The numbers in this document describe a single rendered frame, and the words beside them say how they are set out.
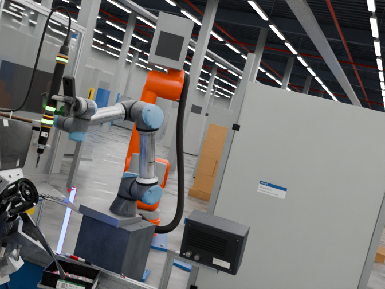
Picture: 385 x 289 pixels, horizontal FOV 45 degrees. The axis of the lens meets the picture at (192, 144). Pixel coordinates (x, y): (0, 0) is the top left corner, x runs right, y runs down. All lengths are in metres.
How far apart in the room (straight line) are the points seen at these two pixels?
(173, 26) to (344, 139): 3.08
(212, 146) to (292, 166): 6.60
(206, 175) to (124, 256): 7.58
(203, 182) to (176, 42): 4.77
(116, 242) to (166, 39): 3.70
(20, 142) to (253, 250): 2.05
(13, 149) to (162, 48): 4.02
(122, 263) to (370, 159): 1.84
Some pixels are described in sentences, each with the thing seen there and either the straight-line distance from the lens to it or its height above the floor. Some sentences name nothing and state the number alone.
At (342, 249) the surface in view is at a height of 1.02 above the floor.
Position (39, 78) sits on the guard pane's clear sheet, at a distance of 3.09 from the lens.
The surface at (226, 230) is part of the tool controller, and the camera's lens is 1.98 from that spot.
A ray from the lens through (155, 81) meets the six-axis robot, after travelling 5.87.
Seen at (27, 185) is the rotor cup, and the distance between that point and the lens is 1.88.
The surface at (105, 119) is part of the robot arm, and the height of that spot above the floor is 1.53.
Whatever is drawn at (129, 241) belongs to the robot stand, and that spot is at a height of 0.94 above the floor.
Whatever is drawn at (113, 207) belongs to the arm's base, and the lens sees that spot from 2.60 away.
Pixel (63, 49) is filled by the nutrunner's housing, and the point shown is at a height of 1.77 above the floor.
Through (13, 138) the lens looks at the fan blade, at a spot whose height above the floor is 1.38.
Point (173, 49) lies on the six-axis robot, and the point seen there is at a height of 2.38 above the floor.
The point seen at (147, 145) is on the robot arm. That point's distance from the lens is 2.38.
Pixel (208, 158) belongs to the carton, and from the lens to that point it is 9.95.
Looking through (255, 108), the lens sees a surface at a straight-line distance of 3.45.
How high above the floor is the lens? 1.65
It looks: 3 degrees down
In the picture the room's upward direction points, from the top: 15 degrees clockwise
